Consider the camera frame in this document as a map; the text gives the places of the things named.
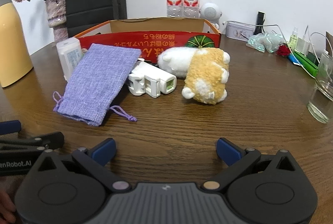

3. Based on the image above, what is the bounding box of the clear drinking glass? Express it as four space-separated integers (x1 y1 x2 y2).
307 52 333 125

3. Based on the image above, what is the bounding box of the white and yellow plush toy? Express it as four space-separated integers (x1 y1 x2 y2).
156 46 231 105

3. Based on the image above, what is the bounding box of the white charger block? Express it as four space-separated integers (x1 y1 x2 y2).
295 36 310 55

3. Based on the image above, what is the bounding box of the red cardboard box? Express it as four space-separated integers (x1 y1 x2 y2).
73 18 222 65

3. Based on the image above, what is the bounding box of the green stapler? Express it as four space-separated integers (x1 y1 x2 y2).
292 51 319 78

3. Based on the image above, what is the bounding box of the yellow thermos jug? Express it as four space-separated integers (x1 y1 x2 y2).
0 0 34 88

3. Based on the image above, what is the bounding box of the white plastic container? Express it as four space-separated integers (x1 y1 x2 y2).
56 37 84 82

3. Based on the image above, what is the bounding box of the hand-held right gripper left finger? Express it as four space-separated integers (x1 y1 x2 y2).
34 137 132 192

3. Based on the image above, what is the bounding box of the white plastic device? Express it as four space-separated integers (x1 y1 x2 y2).
127 61 178 98

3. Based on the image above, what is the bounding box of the blue packet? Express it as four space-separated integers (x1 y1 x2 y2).
287 54 304 66

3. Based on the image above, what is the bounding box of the white cable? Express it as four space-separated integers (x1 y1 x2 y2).
256 24 329 77

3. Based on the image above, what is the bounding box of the purple linen drawstring pouch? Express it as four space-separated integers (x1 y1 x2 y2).
53 43 142 127

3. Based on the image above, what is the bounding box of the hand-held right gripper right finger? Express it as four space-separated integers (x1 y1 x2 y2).
201 137 296 192

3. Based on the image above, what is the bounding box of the white round robot toy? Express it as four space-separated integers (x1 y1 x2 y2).
199 2 226 32

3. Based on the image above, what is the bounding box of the red rose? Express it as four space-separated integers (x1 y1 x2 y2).
276 44 291 56

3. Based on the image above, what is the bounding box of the black upright device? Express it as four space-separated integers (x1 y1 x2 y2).
254 11 266 35

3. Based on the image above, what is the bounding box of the crumpled clear plastic wrap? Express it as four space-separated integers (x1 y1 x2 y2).
246 33 286 54

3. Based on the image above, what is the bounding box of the small clear spray bottle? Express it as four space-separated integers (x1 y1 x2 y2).
289 27 299 51

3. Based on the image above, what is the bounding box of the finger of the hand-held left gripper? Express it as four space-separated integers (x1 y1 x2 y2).
0 131 65 156
0 120 22 136

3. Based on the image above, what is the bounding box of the mottled pink vase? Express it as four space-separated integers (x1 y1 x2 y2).
45 0 69 43

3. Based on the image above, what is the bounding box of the pale tin box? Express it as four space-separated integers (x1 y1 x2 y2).
225 20 256 42

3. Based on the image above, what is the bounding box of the brown cardboard piece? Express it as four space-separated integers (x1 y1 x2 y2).
325 31 333 56

